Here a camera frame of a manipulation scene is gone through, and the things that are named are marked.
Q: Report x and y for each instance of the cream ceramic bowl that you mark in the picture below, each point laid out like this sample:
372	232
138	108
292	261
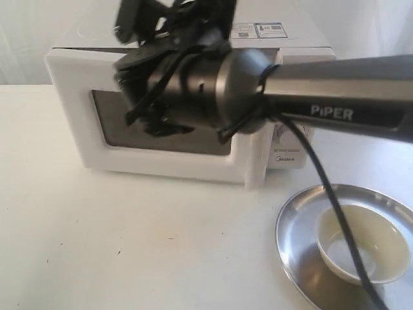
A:
383	249

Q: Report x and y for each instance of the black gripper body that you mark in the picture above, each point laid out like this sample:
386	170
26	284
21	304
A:
177	35

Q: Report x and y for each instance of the blue white label sticker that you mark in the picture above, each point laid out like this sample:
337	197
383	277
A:
258	31

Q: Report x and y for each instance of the round stainless steel tray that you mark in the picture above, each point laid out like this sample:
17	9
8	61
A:
296	243

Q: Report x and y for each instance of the lower white control knob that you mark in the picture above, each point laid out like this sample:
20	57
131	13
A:
284	137

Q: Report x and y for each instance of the dark grey Piper robot arm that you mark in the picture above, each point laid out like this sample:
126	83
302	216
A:
185	75

